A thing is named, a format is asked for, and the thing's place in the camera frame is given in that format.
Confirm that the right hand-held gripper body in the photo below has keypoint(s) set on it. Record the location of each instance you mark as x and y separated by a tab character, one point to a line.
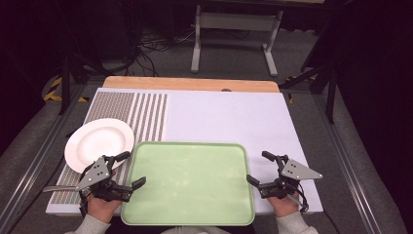
296	173

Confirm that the aluminium rail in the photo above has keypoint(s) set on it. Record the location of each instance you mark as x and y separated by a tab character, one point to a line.
349	169
35	162

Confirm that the wooden table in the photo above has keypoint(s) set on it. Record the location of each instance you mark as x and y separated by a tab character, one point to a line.
181	84

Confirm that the person's right hand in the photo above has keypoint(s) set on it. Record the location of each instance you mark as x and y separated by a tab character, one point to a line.
283	205

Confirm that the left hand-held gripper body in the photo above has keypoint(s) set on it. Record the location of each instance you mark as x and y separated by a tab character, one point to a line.
94	173

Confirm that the grey metal desk frame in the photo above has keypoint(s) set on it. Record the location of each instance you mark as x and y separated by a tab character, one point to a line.
233	22

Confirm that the person's torso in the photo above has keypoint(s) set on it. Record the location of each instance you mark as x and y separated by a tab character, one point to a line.
195	231

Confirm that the white mat with striped patch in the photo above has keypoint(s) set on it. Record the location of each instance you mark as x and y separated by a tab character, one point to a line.
227	120

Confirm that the light green plastic tray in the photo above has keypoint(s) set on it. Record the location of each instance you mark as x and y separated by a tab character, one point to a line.
191	185

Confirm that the person's left hand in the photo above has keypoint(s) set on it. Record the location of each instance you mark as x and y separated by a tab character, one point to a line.
103	210

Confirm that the white round plate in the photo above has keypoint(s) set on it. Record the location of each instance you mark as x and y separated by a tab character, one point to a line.
98	143

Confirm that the black metal stand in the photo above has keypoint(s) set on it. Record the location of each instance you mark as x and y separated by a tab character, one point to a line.
330	91
66	84

